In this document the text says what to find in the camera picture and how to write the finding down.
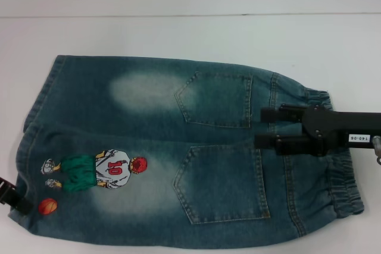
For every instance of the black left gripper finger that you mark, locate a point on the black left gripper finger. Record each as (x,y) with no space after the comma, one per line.
(21,208)

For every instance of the blue denim shorts with print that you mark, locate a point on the blue denim shorts with print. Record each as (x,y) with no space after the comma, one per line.
(208,111)

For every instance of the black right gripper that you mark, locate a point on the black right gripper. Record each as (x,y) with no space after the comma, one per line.
(336,129)

